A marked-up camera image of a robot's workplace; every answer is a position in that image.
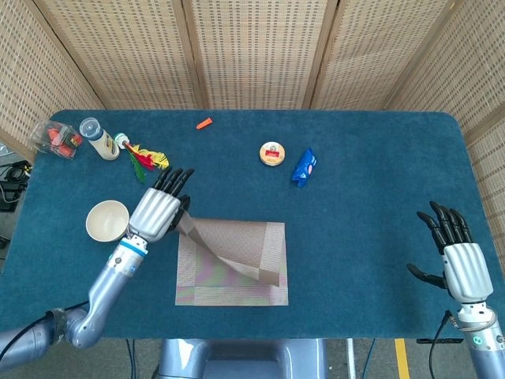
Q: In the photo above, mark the clear bag with orange items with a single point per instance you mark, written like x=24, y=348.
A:
x=55, y=138

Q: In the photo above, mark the blue snack packet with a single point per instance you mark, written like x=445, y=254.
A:
x=304, y=167

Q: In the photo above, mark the white ceramic bowl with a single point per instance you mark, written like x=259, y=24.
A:
x=104, y=223

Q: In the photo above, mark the brown woven placemat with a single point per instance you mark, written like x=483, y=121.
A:
x=233, y=292

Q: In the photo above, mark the black device on floor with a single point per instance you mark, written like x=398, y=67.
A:
x=16, y=173

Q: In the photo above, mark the cream squeeze bottle blue cap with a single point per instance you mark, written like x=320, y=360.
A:
x=103, y=144

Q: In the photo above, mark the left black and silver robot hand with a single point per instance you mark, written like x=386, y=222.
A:
x=154, y=213

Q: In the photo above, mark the colourful feather shuttlecock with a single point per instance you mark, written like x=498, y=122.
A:
x=148, y=158

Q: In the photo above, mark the round gold tin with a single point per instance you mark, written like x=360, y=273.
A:
x=272, y=154

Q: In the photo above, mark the white table leg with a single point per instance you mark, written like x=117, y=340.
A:
x=351, y=359

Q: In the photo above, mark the blue felt table cover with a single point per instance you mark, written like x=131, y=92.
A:
x=355, y=237

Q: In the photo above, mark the small orange plastic piece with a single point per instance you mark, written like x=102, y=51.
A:
x=204, y=124

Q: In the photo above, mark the grey-blue robot torso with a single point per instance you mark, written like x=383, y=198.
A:
x=236, y=363

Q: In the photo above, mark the black table control panel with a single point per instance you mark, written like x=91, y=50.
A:
x=438, y=340

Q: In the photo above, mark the woven bamboo folding screen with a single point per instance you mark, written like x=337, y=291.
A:
x=256, y=51

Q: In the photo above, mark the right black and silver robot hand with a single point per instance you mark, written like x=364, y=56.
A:
x=467, y=272

